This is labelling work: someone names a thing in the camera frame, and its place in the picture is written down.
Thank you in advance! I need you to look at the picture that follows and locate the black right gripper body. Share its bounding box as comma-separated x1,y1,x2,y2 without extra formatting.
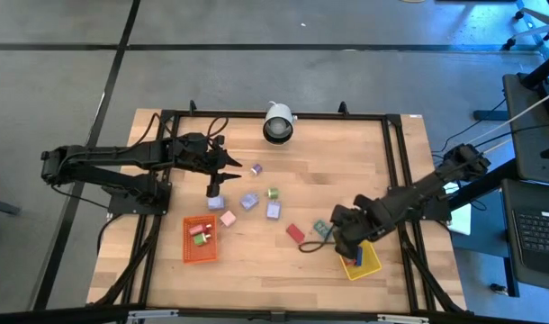
330,204,379,247

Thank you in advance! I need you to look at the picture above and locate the silver aluminium bracket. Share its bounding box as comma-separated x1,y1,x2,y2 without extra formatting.
127,309,180,321
376,313,431,324

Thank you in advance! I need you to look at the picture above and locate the dark desk with laptop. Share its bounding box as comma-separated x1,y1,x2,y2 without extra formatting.
500,178,549,298

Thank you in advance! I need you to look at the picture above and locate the black diagonal pole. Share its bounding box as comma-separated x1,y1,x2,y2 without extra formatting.
518,47,549,90

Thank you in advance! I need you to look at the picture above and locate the black side desk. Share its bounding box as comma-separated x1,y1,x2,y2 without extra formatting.
502,71,549,186

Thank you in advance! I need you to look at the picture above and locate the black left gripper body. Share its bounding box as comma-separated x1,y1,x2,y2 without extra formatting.
179,132,226,199

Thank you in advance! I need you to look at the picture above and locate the white cable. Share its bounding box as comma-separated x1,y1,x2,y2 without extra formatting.
479,85,549,139

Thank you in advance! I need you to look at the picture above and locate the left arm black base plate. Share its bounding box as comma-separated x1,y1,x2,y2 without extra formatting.
106,179,172,216

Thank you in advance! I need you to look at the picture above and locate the teal patterned box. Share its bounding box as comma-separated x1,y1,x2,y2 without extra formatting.
312,219,333,239

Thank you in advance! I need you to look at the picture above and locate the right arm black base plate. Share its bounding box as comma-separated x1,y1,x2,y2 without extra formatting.
386,184,452,222

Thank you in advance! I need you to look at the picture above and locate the black laptop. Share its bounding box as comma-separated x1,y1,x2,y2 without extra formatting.
511,207,549,279

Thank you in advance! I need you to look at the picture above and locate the gray furniture foot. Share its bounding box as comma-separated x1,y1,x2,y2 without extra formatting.
0,196,22,217

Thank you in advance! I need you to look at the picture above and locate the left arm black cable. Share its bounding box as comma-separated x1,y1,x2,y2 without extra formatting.
139,112,230,141

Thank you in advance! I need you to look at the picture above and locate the office chair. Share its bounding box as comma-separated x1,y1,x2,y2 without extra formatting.
502,0,549,51

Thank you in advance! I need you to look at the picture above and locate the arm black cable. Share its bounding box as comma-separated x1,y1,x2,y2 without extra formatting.
139,112,230,141
298,224,343,254

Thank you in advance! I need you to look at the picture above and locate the yellow plastic basket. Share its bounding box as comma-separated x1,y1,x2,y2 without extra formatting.
338,239,383,282

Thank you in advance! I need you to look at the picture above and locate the black metal table frame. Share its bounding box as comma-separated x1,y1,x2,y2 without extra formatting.
87,99,468,319

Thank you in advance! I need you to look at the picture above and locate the black desk foot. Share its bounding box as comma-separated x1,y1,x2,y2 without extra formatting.
472,109,509,122

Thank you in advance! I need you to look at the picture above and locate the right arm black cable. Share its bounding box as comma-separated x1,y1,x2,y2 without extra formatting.
298,224,343,254

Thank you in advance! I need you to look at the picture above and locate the white sheet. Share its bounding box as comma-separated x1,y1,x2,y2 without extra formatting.
447,202,473,236

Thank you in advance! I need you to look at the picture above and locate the orange plastic basket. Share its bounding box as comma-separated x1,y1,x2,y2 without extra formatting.
182,214,219,265

